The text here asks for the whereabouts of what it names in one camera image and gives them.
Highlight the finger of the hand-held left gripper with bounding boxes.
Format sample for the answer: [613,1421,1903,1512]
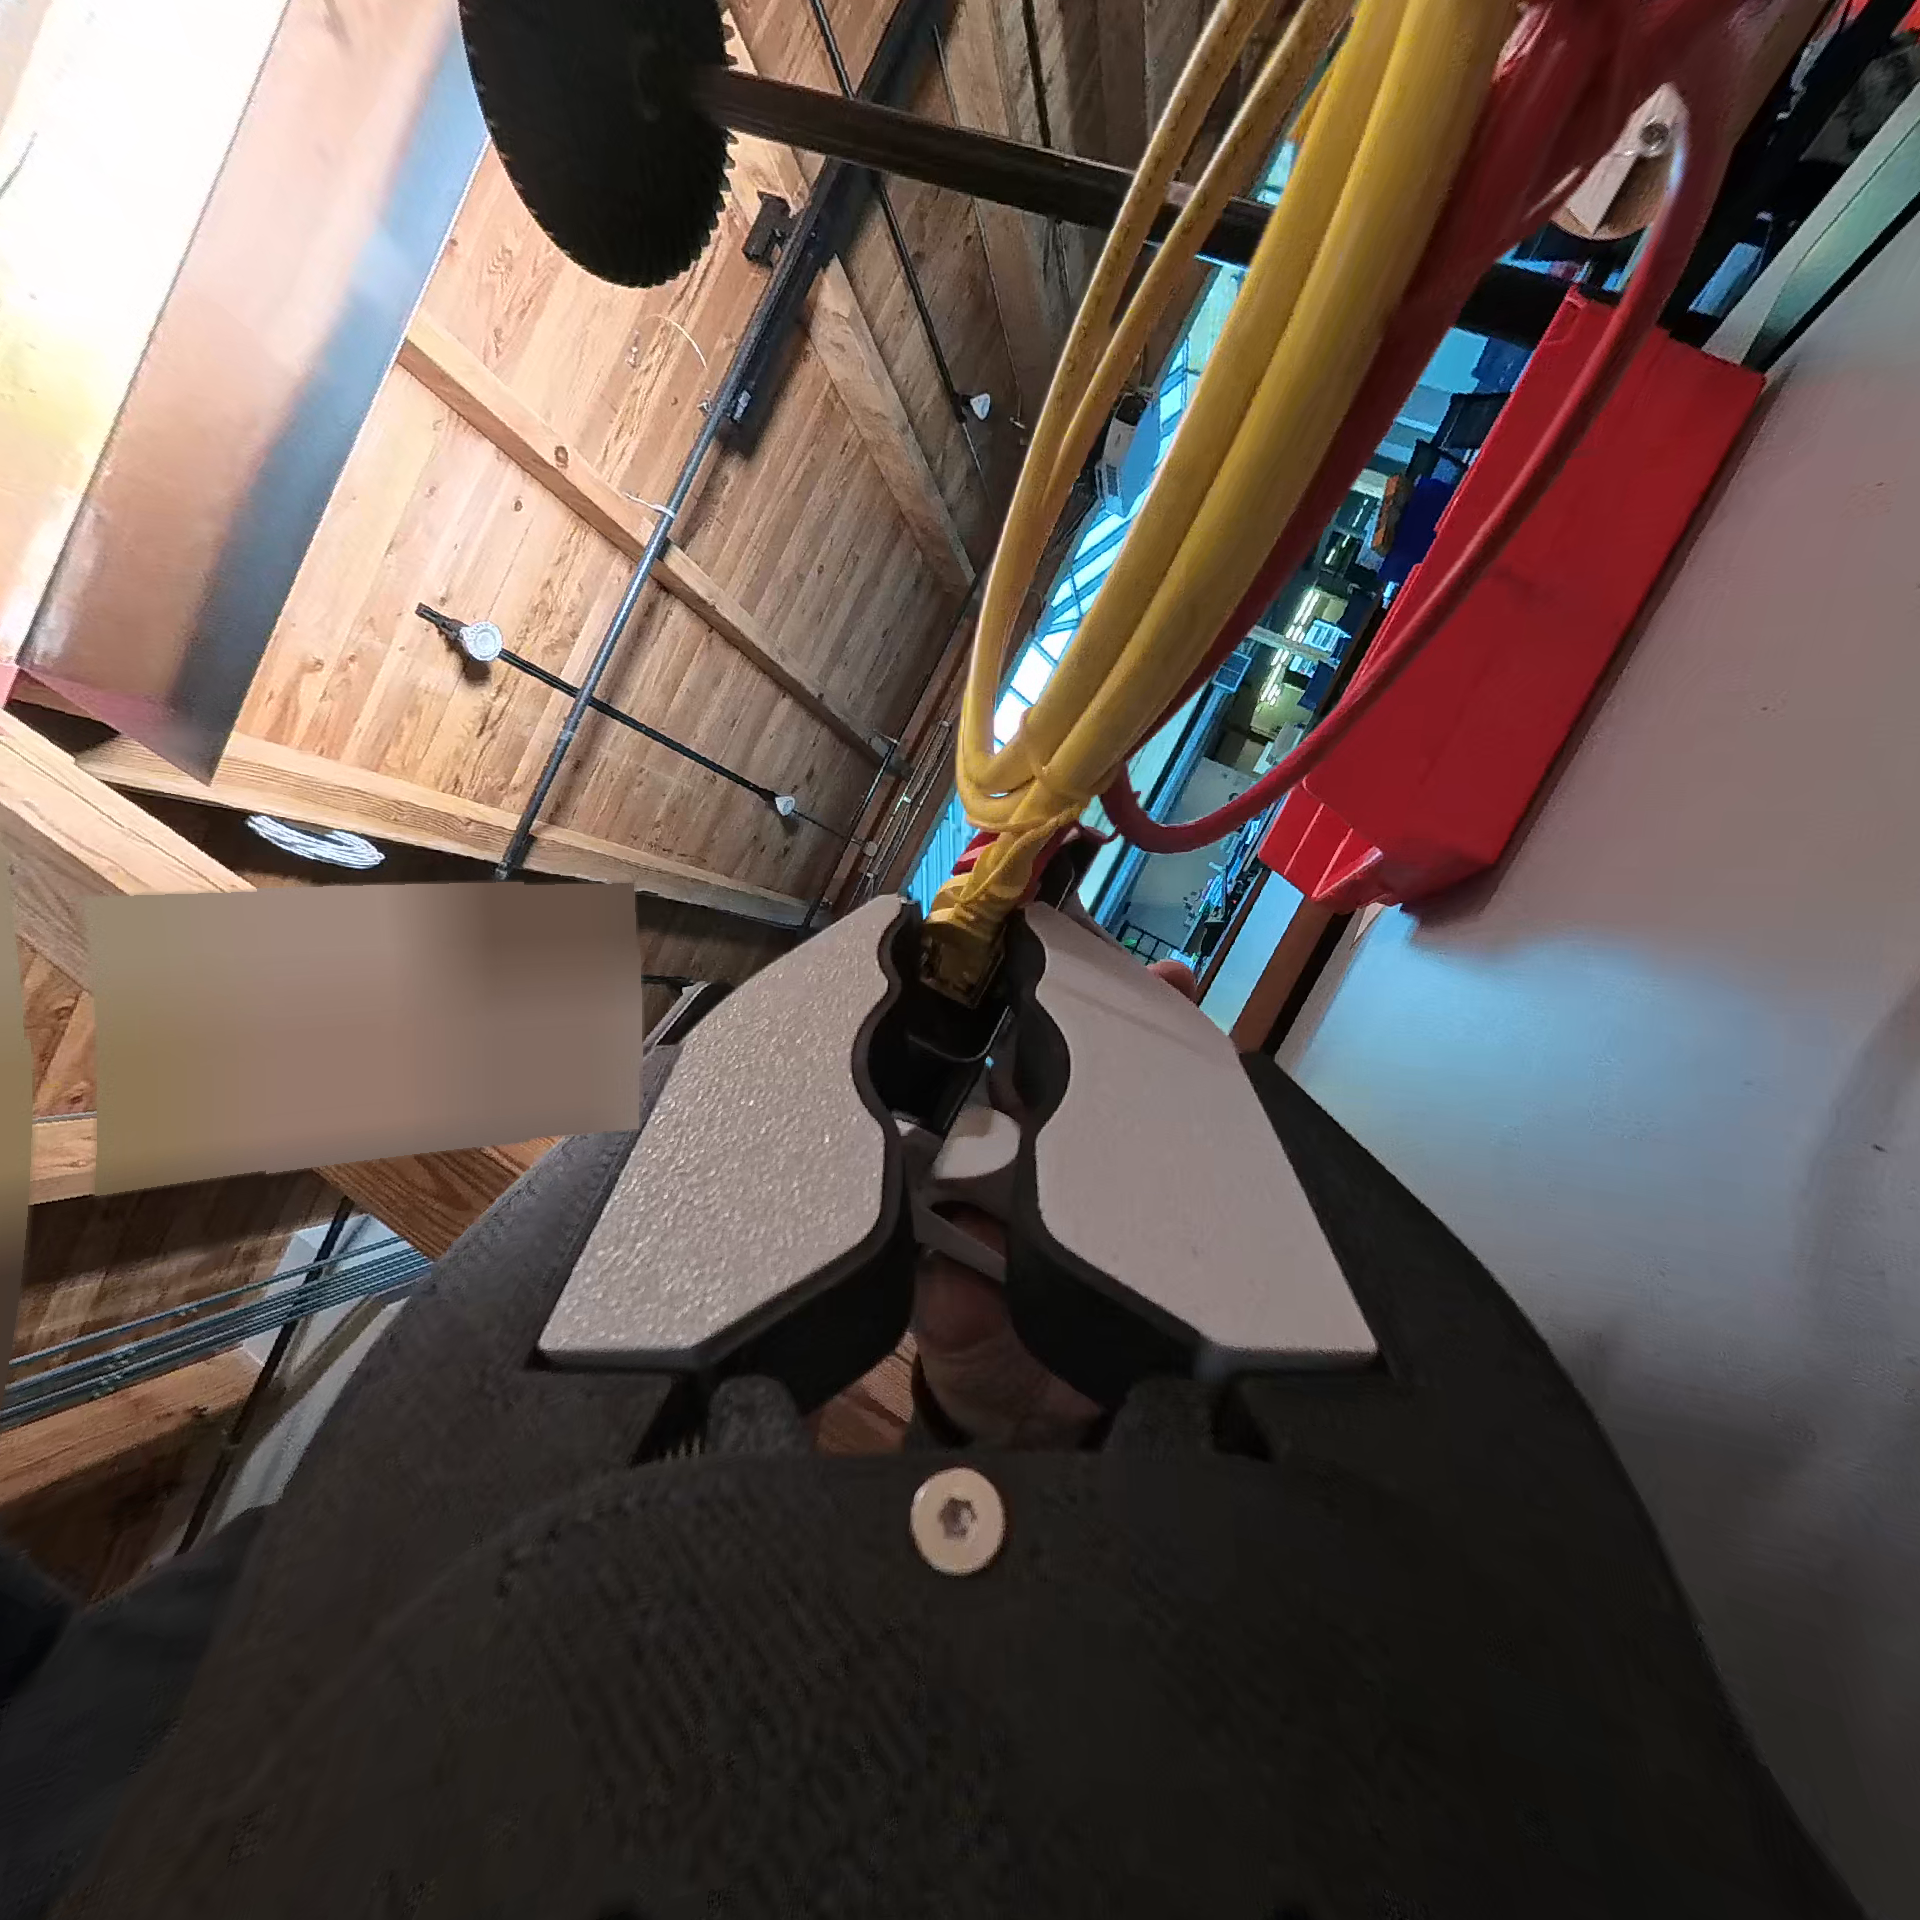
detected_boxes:
[918,1112,1025,1279]

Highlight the black port adapter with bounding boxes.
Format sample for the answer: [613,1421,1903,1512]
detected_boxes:
[870,982,1025,1145]

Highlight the red ethernet cable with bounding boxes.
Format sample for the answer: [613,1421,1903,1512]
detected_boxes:
[945,0,1729,902]

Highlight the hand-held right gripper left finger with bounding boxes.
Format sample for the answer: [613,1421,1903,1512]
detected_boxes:
[537,894,924,1413]

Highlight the yellow ethernet cable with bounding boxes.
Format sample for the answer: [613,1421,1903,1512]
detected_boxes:
[957,0,1519,998]

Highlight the person's left hand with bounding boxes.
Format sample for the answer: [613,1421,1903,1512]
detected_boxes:
[902,1207,1113,1454]

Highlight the black round knob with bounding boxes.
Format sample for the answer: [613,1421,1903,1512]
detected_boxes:
[459,0,737,289]

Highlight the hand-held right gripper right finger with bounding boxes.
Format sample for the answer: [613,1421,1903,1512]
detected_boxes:
[1001,907,1384,1413]

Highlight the black pole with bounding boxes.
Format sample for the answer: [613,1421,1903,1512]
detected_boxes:
[691,66,1637,333]

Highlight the red plastic bin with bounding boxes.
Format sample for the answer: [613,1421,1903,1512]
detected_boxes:
[1256,285,1768,910]

